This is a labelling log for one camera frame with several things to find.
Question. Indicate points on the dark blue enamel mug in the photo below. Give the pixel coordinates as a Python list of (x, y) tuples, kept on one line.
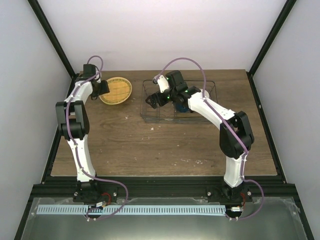
[(182, 108)]

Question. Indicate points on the yellow woven bamboo plate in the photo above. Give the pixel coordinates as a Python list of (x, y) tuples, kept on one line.
[(120, 90)]

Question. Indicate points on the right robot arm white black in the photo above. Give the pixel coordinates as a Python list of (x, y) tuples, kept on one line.
[(235, 133)]

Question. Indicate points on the light blue slotted cable duct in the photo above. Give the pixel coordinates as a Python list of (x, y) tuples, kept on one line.
[(141, 210)]

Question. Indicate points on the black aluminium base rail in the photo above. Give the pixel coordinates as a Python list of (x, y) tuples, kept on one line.
[(209, 187)]

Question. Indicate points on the teal and white bowl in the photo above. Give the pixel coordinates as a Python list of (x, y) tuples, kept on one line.
[(204, 94)]

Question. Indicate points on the right black frame post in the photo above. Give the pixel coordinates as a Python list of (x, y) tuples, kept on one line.
[(280, 20)]

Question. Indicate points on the black wire dish rack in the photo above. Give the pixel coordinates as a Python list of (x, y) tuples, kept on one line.
[(167, 113)]

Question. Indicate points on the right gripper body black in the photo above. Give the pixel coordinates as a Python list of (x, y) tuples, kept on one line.
[(164, 101)]

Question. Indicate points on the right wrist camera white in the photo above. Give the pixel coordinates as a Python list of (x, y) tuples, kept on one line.
[(162, 83)]

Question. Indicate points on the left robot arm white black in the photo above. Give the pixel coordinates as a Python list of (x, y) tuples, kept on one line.
[(74, 126)]

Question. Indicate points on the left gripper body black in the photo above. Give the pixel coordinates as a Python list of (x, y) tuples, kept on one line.
[(103, 89)]

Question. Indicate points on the black frame post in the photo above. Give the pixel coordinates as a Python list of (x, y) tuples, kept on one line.
[(280, 20), (44, 22)]

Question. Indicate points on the left black frame post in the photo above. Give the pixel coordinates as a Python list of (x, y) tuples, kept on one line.
[(44, 22)]

